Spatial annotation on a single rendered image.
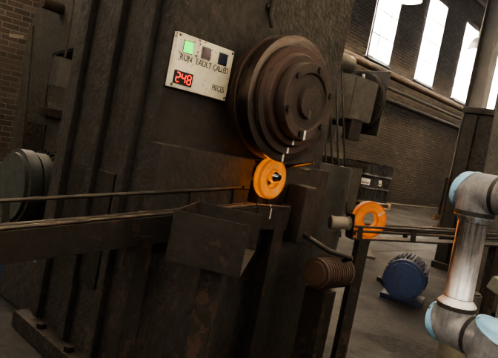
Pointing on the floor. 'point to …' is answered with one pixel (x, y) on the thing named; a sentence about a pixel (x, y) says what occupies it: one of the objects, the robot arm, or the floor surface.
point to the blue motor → (405, 280)
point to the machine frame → (170, 161)
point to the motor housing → (319, 303)
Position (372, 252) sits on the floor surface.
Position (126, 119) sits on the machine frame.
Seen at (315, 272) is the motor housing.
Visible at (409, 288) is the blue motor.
